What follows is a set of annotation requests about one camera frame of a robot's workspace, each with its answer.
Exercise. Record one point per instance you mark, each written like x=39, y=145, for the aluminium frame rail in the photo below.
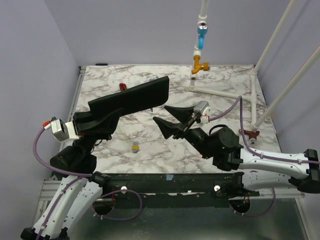
x=42, y=204

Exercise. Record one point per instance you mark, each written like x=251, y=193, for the yellow hex key set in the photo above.
x=135, y=147

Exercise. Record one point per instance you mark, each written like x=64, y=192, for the orange faucet on pipe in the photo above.
x=199, y=66

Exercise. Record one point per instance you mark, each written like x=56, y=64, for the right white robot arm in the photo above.
x=269, y=169

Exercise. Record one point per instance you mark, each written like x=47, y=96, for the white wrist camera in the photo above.
x=202, y=112
x=61, y=131

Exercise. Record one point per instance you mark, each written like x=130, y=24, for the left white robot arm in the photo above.
x=80, y=185

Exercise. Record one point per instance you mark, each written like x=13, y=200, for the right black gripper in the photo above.
x=185, y=128

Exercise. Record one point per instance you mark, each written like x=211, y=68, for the blue valve on pipe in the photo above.
x=202, y=29

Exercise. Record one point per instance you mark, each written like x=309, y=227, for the brown brass faucet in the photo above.
x=249, y=137

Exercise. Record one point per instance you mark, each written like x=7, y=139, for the red black utility knife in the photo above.
x=122, y=86

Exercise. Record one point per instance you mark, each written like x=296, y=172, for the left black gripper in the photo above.
x=91, y=125

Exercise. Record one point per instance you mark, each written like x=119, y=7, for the black zip tool case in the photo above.
x=142, y=97

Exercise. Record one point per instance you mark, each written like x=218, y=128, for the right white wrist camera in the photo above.
x=202, y=112

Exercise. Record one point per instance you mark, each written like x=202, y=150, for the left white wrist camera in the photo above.
x=61, y=131

